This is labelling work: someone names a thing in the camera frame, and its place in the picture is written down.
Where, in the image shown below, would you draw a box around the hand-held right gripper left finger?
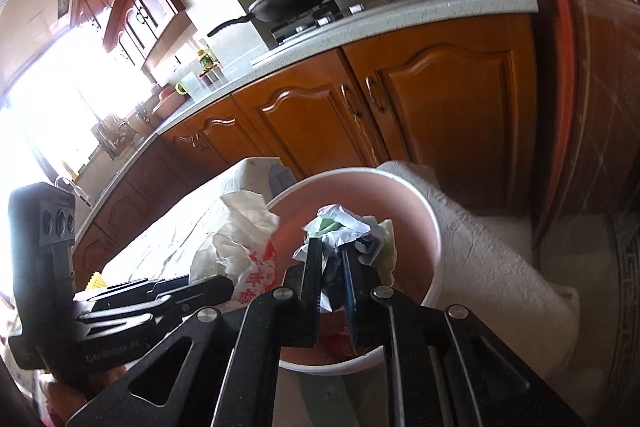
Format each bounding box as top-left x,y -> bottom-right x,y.
65,237 -> 326,427

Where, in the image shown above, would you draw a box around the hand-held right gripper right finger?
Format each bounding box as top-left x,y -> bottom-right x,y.
341,245 -> 586,427

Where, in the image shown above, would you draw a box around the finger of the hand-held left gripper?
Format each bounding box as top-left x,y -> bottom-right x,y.
80,304 -> 216,340
75,276 -> 236,312

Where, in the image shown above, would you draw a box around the white paper wrapper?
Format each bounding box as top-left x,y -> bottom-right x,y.
292,204 -> 398,313

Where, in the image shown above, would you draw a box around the pink plastic bucket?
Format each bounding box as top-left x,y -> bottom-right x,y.
265,167 -> 443,375

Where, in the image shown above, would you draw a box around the kitchen faucet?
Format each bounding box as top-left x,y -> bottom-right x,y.
55,174 -> 93,208

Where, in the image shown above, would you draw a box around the white plastic bag red print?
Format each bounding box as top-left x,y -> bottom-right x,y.
190,192 -> 281,308

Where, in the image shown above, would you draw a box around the utensil rack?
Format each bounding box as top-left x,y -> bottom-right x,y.
90,112 -> 133,158

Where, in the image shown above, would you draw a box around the white quilted cloth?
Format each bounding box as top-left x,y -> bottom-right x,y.
75,157 -> 581,378

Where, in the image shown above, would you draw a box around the red bowl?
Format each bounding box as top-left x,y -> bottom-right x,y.
152,87 -> 183,112

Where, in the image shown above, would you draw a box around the wooden lower kitchen cabinets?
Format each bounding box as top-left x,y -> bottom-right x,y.
75,14 -> 538,278

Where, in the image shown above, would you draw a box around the gas stove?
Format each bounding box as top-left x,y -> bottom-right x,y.
250,0 -> 473,65

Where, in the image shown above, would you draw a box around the red wooden panel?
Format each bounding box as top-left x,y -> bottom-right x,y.
450,0 -> 640,248

